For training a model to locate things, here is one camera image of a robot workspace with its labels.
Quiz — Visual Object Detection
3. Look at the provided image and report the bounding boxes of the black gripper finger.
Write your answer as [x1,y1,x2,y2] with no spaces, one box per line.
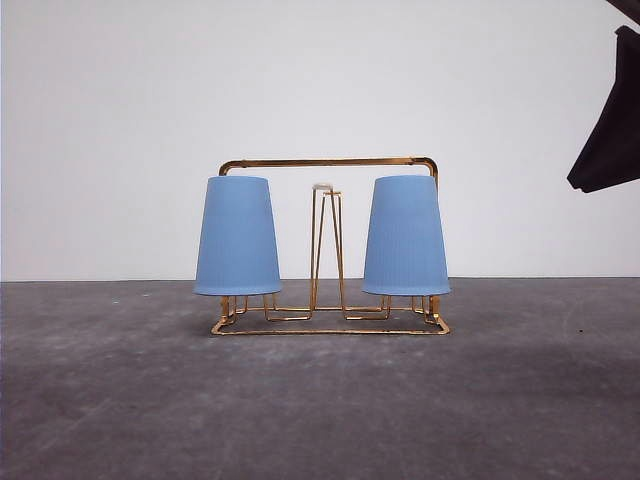
[566,25,640,193]

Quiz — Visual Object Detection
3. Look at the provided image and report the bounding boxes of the blue ribbed cup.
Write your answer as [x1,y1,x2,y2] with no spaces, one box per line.
[193,175,281,296]
[362,175,451,296]

